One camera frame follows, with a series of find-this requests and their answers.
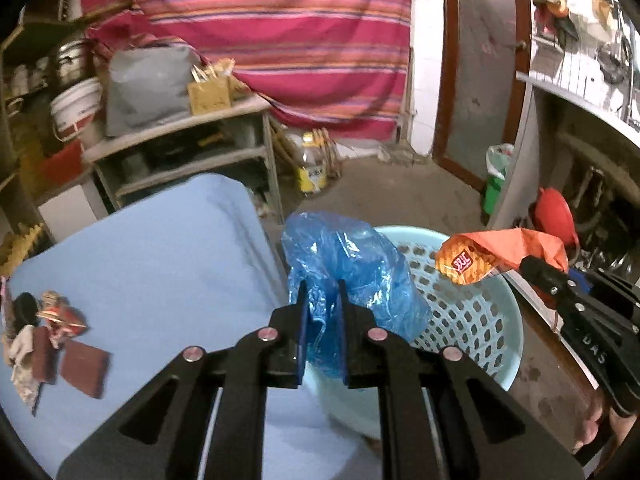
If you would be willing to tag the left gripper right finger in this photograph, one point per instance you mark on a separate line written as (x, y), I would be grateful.
(441, 415)

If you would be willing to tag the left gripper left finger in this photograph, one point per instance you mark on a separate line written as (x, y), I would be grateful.
(203, 415)

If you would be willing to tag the blue plastic bag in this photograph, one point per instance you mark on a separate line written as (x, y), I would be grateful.
(324, 250)

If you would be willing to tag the orange snack wrapper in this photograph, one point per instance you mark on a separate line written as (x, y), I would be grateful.
(468, 258)

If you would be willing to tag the beige cloth rag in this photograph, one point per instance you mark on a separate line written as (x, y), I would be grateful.
(21, 346)

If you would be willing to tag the person's right hand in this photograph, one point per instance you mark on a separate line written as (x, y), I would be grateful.
(598, 411)

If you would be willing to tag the light blue laundry basket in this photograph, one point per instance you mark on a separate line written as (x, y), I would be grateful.
(482, 319)

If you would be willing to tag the oil bottle yellow label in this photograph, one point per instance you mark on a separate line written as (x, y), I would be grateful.
(311, 168)

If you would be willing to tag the brown scouring pad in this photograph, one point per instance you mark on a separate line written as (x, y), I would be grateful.
(43, 356)
(84, 367)

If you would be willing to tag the green bin with bag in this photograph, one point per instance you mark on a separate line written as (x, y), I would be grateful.
(497, 160)

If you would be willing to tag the red crumpled wrapper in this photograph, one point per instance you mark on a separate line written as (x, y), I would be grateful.
(63, 322)

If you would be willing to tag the grey low shelf cabinet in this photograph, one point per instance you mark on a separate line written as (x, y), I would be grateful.
(235, 142)

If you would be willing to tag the dirty printed paper bag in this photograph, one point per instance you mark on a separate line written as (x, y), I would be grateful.
(26, 386)

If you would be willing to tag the white cabinet box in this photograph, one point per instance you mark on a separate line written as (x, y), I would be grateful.
(73, 210)

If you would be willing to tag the black cup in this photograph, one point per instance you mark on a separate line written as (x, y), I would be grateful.
(26, 308)

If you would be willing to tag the yellow utensil holder box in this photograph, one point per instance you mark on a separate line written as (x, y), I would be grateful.
(210, 89)

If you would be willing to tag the yellow egg tray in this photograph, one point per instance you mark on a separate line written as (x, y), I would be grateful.
(16, 248)

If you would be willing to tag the red plastic basin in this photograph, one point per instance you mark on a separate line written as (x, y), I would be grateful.
(65, 165)

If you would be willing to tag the grey cloth cover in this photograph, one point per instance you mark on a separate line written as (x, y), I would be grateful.
(148, 87)

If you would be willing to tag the red striped curtain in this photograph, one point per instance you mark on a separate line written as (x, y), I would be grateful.
(341, 65)

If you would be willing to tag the white plastic bucket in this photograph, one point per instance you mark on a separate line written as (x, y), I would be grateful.
(74, 108)

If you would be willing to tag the brown framed door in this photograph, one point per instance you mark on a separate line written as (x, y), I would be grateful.
(486, 42)

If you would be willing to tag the steel cooking pot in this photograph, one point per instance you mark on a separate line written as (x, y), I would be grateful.
(72, 63)

